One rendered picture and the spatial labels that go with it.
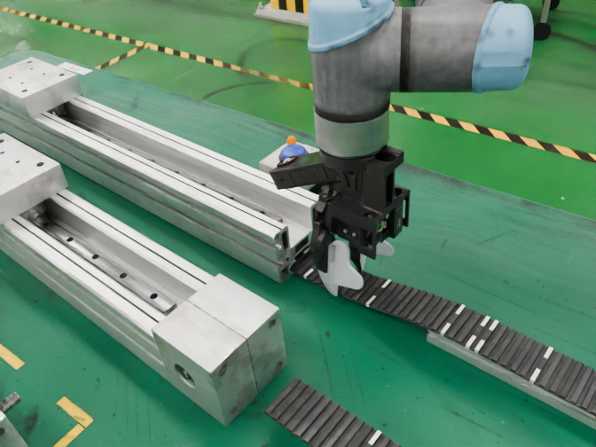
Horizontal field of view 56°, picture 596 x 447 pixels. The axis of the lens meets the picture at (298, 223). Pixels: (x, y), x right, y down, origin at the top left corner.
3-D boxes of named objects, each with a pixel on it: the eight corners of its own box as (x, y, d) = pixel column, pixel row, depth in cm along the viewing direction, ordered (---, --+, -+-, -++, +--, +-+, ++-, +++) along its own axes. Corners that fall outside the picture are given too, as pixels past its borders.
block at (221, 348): (301, 349, 65) (294, 294, 59) (226, 427, 58) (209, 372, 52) (246, 316, 70) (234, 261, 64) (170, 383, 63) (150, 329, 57)
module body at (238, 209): (325, 243, 80) (323, 195, 74) (280, 285, 74) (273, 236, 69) (35, 105, 122) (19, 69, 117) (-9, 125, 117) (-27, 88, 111)
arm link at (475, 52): (521, -25, 52) (402, -20, 54) (543, 19, 44) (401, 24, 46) (508, 55, 57) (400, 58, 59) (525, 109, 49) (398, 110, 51)
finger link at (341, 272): (352, 322, 66) (360, 256, 62) (313, 301, 69) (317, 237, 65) (366, 309, 68) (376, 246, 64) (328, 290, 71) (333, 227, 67)
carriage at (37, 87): (88, 106, 107) (76, 74, 102) (36, 132, 100) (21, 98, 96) (43, 88, 115) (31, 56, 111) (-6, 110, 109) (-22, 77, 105)
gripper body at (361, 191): (372, 266, 61) (372, 175, 53) (311, 238, 65) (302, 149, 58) (409, 229, 65) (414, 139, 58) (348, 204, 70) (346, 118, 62)
